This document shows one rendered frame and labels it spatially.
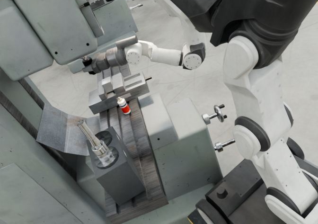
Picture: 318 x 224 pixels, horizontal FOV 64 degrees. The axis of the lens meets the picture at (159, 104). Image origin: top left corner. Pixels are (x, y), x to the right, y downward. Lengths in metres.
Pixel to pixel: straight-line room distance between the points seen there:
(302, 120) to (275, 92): 1.53
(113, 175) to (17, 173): 0.59
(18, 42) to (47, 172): 0.62
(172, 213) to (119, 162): 0.93
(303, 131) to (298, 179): 1.19
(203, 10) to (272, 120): 0.41
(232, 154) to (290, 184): 1.11
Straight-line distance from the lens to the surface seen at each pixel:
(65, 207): 1.60
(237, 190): 1.31
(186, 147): 1.48
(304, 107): 2.47
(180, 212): 1.76
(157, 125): 1.36
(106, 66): 1.20
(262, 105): 0.82
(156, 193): 1.01
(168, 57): 1.16
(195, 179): 1.72
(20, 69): 1.18
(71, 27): 1.10
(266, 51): 0.66
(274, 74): 0.82
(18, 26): 1.11
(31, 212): 1.62
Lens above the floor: 1.72
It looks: 37 degrees down
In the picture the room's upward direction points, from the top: 24 degrees counter-clockwise
